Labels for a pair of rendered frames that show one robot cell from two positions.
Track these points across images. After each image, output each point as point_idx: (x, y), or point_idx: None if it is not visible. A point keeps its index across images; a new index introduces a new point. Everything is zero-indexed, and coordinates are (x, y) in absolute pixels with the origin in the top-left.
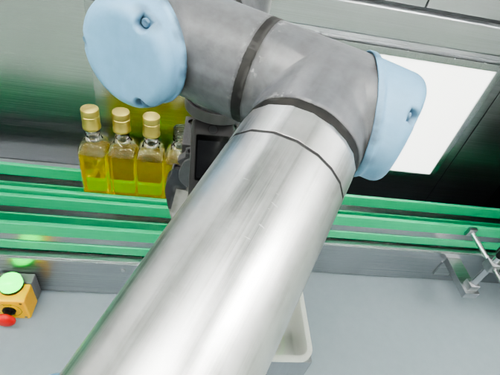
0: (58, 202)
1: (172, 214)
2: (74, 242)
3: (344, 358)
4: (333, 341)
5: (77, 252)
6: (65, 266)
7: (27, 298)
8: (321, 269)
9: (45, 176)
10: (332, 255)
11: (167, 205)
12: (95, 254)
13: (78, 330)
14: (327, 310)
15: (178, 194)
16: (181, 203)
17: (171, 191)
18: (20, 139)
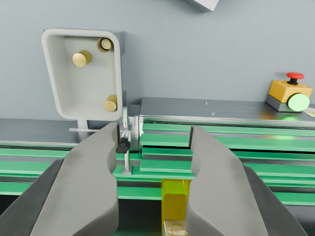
0: (279, 171)
1: (231, 152)
2: (259, 135)
3: (20, 43)
4: (31, 59)
5: (252, 127)
6: (259, 115)
7: (281, 91)
8: (43, 121)
9: (285, 193)
10: (28, 132)
11: (258, 175)
12: (238, 125)
13: (238, 70)
14: (38, 86)
15: (251, 218)
16: (223, 184)
17: (281, 231)
18: (304, 224)
